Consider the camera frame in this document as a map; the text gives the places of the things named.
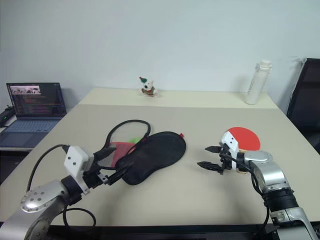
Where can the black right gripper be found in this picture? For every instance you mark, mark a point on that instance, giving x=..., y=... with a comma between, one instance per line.
x=225, y=160

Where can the black office chair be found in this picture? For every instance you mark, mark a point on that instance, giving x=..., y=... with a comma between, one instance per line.
x=306, y=107

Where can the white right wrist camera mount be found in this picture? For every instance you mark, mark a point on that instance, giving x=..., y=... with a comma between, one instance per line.
x=232, y=145

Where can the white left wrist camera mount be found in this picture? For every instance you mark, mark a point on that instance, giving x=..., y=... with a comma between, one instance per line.
x=75, y=160

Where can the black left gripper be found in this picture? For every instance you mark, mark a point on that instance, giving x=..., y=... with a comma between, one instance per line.
x=93, y=178

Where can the small red zipper tab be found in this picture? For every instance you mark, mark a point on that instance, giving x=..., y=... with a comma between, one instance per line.
x=182, y=135

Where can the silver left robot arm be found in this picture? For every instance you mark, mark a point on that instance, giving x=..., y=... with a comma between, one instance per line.
x=37, y=197

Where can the white water bottle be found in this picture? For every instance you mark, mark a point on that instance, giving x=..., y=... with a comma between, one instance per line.
x=256, y=85

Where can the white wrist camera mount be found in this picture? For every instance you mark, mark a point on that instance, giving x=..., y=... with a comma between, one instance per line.
x=232, y=145
x=75, y=160

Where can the green plush zipper charm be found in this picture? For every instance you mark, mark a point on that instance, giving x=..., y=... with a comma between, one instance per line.
x=135, y=140

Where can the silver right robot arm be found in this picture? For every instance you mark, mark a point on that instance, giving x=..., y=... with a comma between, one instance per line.
x=272, y=182

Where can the red ping pong paddle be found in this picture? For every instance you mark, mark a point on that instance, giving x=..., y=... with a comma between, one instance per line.
x=246, y=138

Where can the open laptop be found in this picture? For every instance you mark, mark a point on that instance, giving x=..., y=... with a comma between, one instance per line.
x=35, y=107

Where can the black device beside laptop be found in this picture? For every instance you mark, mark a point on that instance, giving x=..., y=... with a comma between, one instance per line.
x=6, y=116

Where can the white plush dog toy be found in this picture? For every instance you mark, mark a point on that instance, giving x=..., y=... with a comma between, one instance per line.
x=149, y=87

